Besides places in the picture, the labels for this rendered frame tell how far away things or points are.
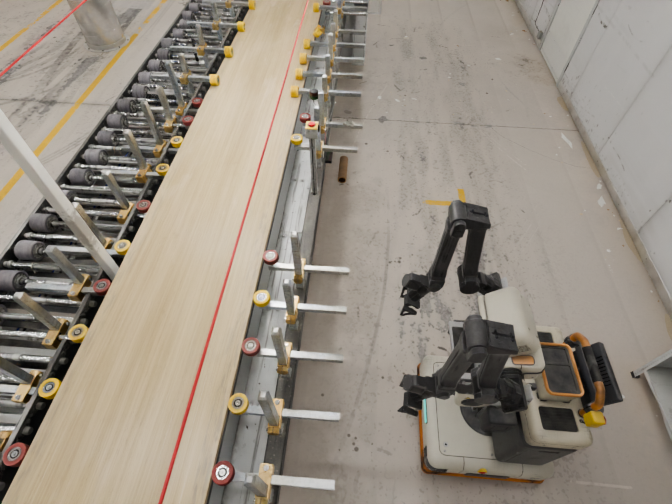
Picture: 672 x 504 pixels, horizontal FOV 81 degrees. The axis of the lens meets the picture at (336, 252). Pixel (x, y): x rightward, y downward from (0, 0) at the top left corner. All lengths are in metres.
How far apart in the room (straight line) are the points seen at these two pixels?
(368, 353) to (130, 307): 1.51
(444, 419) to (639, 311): 1.87
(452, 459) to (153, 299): 1.72
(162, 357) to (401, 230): 2.20
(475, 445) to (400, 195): 2.18
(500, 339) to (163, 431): 1.30
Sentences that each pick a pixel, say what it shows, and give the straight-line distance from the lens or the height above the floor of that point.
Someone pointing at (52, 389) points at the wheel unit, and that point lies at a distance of 2.08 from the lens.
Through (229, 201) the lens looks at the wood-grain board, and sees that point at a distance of 2.39.
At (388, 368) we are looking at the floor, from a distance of 2.76.
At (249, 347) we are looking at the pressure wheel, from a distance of 1.84.
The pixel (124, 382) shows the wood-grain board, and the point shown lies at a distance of 1.95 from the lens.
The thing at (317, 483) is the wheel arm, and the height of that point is 0.84.
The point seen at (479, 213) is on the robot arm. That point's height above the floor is 1.61.
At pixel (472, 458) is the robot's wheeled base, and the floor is 0.28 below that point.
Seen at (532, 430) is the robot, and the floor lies 0.79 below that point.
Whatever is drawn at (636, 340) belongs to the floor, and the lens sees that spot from 3.53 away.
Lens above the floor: 2.55
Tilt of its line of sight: 53 degrees down
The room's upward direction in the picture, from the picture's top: 1 degrees clockwise
